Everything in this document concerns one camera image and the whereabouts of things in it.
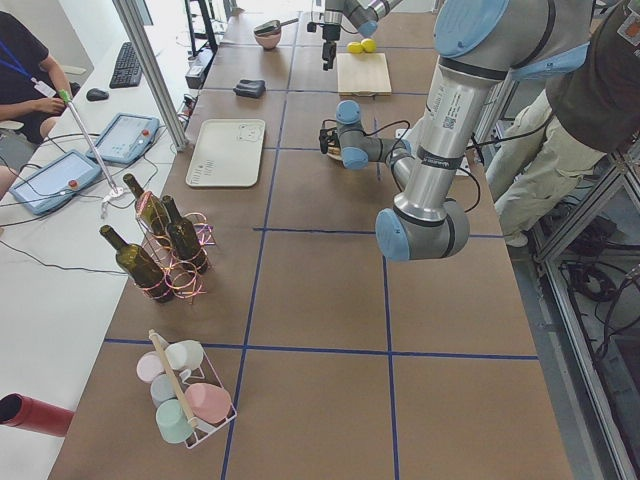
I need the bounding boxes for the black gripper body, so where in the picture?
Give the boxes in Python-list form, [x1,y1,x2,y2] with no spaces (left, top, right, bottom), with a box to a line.
[322,22,341,46]

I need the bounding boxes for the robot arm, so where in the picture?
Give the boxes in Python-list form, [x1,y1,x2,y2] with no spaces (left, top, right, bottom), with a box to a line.
[336,1,593,261]
[319,0,402,71]

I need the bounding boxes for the cream bear tray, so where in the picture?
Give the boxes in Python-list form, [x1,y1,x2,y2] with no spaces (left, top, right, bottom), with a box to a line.
[185,119,266,188]

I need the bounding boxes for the yellow lemon left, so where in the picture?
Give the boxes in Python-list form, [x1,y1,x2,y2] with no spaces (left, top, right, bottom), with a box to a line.
[347,42,364,54]

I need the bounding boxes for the wooden cutting board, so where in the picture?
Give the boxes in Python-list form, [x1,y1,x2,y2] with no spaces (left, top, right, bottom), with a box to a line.
[337,53,392,97]

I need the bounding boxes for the metal scoop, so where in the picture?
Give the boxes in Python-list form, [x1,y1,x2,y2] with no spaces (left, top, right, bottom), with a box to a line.
[253,18,298,37]

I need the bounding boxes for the pink bowl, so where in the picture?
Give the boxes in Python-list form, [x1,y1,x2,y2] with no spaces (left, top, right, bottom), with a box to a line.
[254,29,282,50]

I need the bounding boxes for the grey folded cloth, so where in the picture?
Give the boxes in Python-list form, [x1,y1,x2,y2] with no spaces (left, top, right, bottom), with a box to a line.
[233,79,266,99]

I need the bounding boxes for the black keyboard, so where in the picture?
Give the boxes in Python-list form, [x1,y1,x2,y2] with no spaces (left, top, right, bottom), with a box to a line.
[109,42,143,89]

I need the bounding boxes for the teach pendant far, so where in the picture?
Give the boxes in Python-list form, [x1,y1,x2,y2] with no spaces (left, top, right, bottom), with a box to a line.
[94,113,160,166]

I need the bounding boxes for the teach pendant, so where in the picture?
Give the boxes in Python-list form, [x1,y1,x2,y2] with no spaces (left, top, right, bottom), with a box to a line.
[94,113,160,166]
[9,150,101,215]

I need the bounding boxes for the black computer mouse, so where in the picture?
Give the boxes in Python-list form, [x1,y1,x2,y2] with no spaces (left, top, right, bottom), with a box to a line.
[86,88,109,102]

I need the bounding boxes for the green wine bottle middle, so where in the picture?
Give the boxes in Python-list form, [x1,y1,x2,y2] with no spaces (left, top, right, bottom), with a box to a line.
[161,195,208,274]

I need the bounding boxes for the green wine bottle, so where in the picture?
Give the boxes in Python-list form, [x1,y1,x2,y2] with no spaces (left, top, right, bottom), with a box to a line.
[123,173,169,237]
[161,195,208,274]
[99,225,174,303]

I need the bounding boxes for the green wine bottle back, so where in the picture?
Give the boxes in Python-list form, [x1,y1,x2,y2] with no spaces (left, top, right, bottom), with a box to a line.
[123,173,169,237]

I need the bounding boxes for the standing person beige trousers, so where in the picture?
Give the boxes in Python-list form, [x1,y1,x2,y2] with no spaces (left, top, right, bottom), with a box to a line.
[486,1,639,247]

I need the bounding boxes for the green wine bottle front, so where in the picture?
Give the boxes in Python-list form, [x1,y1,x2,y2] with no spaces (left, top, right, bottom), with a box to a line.
[99,225,174,303]

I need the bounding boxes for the seated person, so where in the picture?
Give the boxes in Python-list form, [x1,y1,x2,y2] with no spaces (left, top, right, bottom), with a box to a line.
[0,10,81,201]

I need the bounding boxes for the teach pendant near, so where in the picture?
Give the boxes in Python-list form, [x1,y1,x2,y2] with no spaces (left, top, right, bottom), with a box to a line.
[9,150,101,215]

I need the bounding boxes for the white cup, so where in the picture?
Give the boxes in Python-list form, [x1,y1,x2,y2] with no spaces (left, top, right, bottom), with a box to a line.
[165,340,204,371]

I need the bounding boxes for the light pink cup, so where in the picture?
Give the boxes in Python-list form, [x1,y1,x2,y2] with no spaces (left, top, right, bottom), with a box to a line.
[136,351,165,384]

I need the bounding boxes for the pink cup large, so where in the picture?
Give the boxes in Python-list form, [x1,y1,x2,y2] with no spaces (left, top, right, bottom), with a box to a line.
[185,383,232,424]

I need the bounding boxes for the grey cup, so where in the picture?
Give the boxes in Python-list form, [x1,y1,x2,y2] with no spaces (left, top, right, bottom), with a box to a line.
[150,374,176,408]

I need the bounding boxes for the mint green cup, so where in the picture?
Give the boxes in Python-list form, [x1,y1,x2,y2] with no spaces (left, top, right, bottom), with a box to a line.
[155,399,194,444]

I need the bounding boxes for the red cylinder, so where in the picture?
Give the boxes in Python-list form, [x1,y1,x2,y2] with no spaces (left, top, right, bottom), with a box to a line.
[1,393,74,437]

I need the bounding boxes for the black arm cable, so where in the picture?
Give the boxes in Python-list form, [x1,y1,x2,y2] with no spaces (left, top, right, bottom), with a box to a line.
[322,117,546,214]

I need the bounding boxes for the aluminium frame post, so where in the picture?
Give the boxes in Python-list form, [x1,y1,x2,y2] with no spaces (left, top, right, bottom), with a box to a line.
[113,0,188,152]

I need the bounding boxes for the copper wire bottle rack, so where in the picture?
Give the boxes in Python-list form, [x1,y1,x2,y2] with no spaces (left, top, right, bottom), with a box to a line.
[135,191,216,302]

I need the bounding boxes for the silver stick green handle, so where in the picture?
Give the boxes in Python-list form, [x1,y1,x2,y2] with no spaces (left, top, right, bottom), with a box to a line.
[57,90,124,202]

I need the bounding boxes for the wooden rack handle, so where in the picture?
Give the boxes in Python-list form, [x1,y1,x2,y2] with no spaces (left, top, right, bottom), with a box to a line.
[148,329,198,428]

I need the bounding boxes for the white wire cup rack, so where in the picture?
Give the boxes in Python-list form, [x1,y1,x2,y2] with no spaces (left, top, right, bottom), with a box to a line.
[137,340,237,449]

